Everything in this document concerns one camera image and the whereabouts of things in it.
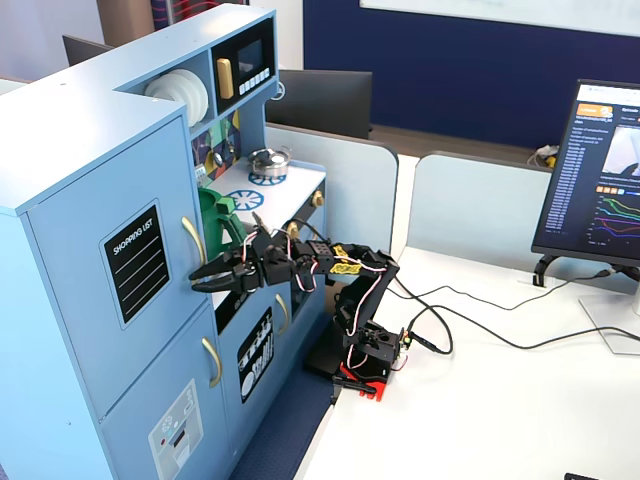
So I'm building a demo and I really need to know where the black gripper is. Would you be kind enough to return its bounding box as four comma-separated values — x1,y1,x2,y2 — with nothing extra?
188,225,298,296

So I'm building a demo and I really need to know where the cabinet door with shopping list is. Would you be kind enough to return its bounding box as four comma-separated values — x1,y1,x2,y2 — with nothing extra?
23,115,211,421

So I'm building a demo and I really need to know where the cabinet door with dishes print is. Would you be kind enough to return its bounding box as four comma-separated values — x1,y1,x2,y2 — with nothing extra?
217,287,294,451

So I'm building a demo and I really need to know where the cabinet door with dispenser print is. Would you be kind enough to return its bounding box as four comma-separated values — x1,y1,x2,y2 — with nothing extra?
99,302,236,480

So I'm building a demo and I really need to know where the steel toy pot with lid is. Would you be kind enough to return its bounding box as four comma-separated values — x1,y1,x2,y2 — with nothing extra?
247,146,294,179

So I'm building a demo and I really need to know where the grey desk divider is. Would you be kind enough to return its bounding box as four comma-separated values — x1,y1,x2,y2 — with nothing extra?
407,152,556,261
264,122,400,321

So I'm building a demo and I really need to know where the white toy plate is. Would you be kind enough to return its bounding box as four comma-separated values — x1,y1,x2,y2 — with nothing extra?
144,73,187,104
182,68,210,126
167,69,202,120

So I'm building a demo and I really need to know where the blue wooden toy kitchen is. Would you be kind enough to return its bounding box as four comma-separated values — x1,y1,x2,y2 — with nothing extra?
0,2,329,480

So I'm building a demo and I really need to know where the black toy microwave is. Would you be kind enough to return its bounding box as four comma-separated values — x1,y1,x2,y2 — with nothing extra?
210,17,277,115

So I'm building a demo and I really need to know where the lit computer monitor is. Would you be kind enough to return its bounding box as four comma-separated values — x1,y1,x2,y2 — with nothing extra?
530,78,640,266

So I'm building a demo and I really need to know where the white monitor stand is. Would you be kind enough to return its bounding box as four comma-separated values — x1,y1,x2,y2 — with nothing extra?
578,287,640,357

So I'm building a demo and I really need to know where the red arm base mount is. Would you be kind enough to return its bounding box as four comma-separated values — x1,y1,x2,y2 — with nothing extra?
332,360,390,402

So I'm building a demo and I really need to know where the black cable with plug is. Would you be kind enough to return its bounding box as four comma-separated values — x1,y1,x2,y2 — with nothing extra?
407,268,614,355

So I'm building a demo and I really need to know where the long black cable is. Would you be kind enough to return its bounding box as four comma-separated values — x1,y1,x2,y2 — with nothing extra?
392,274,640,350

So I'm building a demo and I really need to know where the black curved bracket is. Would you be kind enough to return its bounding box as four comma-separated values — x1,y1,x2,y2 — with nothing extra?
531,253,562,289

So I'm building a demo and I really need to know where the white yellow cable bundle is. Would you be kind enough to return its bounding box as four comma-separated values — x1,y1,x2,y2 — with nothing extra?
527,143,562,170

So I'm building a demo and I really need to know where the white wall board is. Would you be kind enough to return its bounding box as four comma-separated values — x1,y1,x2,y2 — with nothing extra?
358,0,640,39

